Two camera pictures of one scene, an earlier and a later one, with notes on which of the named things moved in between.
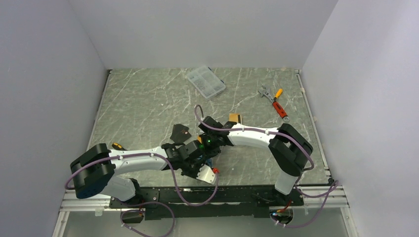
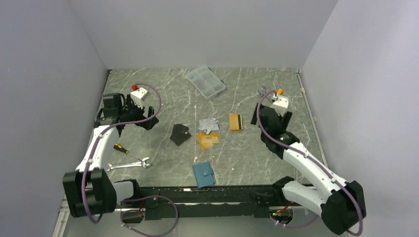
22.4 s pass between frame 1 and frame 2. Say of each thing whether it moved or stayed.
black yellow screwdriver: stayed
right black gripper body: moved
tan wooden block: stayed
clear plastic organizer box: stayed
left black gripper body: moved
